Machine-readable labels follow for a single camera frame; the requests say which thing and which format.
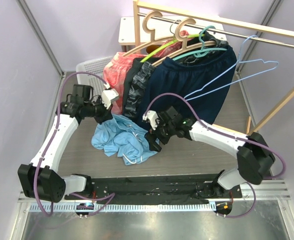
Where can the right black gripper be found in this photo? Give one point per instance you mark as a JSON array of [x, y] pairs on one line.
[[152, 135]]

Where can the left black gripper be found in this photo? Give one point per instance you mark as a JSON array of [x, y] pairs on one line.
[[106, 114]]

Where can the light blue shorts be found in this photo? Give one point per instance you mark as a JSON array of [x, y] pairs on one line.
[[123, 137]]

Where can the light blue wire hanger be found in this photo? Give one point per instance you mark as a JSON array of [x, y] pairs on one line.
[[199, 92]]

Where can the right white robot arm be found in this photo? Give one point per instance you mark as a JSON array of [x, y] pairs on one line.
[[254, 158]]

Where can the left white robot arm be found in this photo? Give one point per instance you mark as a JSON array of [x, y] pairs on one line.
[[39, 179]]

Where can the pink patterned shorts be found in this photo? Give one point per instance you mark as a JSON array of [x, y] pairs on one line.
[[115, 72]]

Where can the black grey patterned shorts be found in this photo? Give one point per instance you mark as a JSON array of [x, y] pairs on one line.
[[140, 73]]

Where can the navy blue shorts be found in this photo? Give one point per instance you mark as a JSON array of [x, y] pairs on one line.
[[172, 77]]

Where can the teal plastic hanger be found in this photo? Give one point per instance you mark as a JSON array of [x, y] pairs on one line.
[[204, 50]]

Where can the left wooden hanger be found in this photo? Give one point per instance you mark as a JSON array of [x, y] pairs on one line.
[[138, 45]]

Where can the wooden hanger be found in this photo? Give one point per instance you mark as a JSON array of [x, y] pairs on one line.
[[184, 39], [138, 45]]

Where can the lime green hanger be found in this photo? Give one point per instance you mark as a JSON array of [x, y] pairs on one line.
[[165, 49]]

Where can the right wooden hanger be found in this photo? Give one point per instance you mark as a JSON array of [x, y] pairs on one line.
[[184, 39]]

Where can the white plastic basket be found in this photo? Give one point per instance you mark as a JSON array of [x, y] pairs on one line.
[[95, 66]]

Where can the metal hanging rod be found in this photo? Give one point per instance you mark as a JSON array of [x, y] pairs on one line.
[[257, 39]]

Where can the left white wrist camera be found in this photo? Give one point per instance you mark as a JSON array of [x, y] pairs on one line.
[[109, 96]]

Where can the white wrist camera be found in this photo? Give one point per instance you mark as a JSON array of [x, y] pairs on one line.
[[150, 120], [109, 96]]

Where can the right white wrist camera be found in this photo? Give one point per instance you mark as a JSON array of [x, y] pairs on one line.
[[150, 120]]

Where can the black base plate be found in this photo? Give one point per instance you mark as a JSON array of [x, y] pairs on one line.
[[159, 190]]

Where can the white slotted cable duct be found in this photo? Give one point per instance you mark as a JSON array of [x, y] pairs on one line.
[[81, 207]]

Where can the wooden clothes rack frame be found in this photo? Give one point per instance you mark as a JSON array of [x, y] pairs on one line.
[[137, 5]]

